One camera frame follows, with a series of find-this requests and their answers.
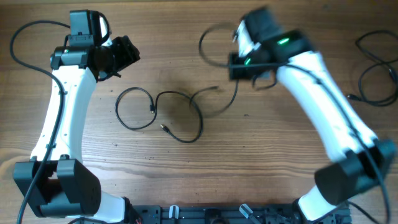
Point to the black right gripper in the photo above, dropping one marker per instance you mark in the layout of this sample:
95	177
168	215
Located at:
233	65

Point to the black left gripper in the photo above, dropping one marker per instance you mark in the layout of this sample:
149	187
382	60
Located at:
129	53

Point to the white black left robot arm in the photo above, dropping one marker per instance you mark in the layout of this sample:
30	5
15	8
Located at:
54	181

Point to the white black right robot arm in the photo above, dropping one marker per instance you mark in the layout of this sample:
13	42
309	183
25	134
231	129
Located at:
359	159

